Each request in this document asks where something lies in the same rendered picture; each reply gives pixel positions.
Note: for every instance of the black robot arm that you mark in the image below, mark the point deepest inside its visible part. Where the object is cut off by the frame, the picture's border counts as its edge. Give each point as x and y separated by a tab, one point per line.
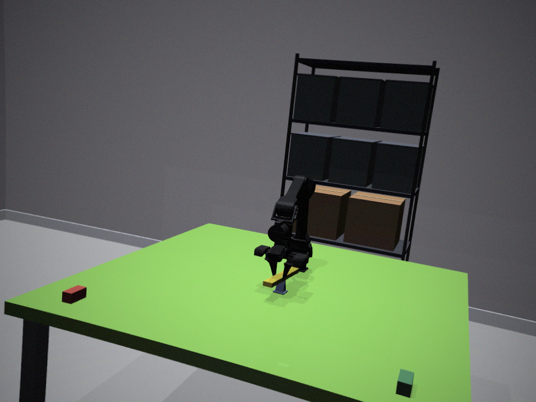
290	207

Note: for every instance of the yellow long bar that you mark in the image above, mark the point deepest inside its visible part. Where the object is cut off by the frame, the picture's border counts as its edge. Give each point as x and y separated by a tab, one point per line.
278	278

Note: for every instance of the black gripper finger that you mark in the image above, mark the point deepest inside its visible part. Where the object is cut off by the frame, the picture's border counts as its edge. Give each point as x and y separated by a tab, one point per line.
273	266
287	267

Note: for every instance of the red rectangular block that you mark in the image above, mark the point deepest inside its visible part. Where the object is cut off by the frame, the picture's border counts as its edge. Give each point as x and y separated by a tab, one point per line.
74	294

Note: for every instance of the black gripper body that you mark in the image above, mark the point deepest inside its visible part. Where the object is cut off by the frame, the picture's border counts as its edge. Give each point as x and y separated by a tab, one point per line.
298	259

